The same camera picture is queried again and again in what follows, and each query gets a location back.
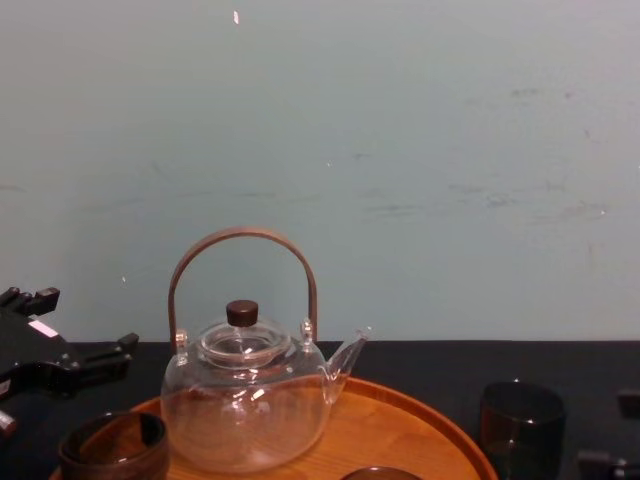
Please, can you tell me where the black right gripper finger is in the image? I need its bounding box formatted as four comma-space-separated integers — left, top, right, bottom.
577, 449, 640, 480
617, 388, 640, 420

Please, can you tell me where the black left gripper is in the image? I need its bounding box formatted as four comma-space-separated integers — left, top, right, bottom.
0, 286, 141, 401

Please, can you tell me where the round wooden tray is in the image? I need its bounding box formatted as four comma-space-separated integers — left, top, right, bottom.
48, 374, 499, 480

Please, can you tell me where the glass lid dark knob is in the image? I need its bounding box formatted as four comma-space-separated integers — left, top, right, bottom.
199, 299, 292, 367

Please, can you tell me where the black table cloth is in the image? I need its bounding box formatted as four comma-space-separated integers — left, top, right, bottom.
0, 339, 640, 480

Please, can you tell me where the clear glass teapot wooden handle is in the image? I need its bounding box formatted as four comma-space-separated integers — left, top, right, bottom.
160, 226, 372, 475

